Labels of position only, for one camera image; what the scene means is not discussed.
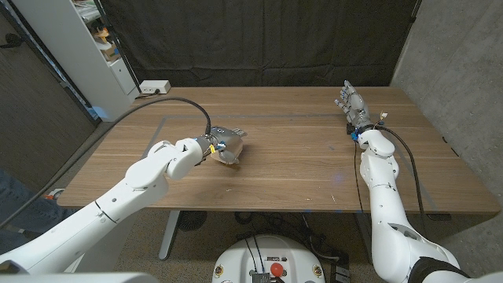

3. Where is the yellow toy figure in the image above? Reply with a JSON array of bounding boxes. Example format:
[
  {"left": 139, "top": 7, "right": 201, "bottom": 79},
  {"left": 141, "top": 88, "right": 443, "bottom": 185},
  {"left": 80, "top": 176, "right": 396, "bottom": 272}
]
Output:
[{"left": 93, "top": 27, "right": 111, "bottom": 44}]

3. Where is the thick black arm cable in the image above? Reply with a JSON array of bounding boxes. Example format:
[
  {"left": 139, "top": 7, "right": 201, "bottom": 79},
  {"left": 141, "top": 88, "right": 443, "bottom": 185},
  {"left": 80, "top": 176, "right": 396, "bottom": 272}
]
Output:
[
  {"left": 0, "top": 97, "right": 212, "bottom": 230},
  {"left": 379, "top": 124, "right": 428, "bottom": 233}
]

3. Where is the white power strip box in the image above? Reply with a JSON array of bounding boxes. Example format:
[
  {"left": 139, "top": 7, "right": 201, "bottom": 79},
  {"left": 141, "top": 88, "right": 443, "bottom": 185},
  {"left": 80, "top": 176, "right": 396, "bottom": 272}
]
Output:
[{"left": 139, "top": 79, "right": 172, "bottom": 95}]

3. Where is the brown cardboard box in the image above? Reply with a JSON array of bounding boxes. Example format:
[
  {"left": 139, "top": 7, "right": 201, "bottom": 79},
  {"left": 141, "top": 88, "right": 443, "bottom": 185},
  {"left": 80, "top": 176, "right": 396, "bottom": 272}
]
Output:
[{"left": 100, "top": 41, "right": 121, "bottom": 62}]

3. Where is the orange white floor item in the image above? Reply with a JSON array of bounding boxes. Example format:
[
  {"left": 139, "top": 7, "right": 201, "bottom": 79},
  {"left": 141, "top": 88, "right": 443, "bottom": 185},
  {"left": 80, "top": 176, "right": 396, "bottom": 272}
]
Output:
[{"left": 44, "top": 187, "right": 66, "bottom": 202}]

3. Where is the black fabric backdrop curtain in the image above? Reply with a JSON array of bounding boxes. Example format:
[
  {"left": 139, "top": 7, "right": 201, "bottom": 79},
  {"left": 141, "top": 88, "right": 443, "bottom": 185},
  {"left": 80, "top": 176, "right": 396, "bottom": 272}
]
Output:
[{"left": 100, "top": 0, "right": 421, "bottom": 88}]

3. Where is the round black floor fan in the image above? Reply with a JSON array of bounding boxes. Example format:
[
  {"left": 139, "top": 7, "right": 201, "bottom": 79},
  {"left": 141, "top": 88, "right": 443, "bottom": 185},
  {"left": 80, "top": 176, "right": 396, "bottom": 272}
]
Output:
[{"left": 177, "top": 211, "right": 208, "bottom": 232}]

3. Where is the person's leg in jeans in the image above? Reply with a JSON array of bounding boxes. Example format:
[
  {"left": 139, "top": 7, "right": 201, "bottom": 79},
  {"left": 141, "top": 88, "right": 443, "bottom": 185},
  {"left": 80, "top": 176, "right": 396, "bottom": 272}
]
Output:
[{"left": 0, "top": 168, "right": 76, "bottom": 255}]

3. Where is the black door handle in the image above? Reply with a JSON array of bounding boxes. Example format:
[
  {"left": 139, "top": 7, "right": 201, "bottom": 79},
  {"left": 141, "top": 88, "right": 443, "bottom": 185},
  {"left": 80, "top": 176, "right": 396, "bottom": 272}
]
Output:
[{"left": 0, "top": 33, "right": 24, "bottom": 50}]

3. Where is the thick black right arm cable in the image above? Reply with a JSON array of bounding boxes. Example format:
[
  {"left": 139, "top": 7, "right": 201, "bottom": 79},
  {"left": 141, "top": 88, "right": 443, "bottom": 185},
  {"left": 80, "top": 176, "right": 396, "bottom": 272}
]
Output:
[{"left": 379, "top": 124, "right": 428, "bottom": 233}]

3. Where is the white shelf cabinet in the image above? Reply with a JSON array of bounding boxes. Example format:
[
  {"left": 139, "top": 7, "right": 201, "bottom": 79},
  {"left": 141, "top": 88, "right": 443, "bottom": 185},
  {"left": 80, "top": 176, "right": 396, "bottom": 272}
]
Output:
[{"left": 11, "top": 0, "right": 141, "bottom": 123}]

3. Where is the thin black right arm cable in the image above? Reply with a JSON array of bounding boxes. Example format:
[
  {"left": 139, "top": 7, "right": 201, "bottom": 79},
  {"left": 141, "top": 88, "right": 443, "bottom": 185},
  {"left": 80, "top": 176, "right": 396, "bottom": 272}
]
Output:
[{"left": 353, "top": 141, "right": 364, "bottom": 215}]

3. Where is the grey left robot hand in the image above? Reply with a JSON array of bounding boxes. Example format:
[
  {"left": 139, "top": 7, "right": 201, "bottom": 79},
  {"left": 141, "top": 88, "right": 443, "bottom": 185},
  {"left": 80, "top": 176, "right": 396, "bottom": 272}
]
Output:
[{"left": 196, "top": 125, "right": 248, "bottom": 165}]

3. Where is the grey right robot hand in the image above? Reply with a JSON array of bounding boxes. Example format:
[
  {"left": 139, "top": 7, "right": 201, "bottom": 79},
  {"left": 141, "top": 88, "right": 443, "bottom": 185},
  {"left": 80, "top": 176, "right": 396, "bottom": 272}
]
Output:
[{"left": 333, "top": 79, "right": 375, "bottom": 135}]

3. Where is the black backdrop stand pole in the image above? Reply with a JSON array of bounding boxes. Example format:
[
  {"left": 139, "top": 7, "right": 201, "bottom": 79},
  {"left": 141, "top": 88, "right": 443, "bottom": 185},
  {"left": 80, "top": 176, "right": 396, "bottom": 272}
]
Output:
[{"left": 92, "top": 0, "right": 141, "bottom": 94}]

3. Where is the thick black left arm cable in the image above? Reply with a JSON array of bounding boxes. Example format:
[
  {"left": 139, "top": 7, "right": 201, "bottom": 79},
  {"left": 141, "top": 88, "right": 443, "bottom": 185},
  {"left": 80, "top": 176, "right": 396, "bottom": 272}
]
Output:
[{"left": 0, "top": 97, "right": 212, "bottom": 230}]

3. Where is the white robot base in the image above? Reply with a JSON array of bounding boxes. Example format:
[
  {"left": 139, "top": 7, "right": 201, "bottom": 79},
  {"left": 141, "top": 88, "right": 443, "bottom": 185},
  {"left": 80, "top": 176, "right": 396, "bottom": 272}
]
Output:
[{"left": 211, "top": 234, "right": 326, "bottom": 283}]

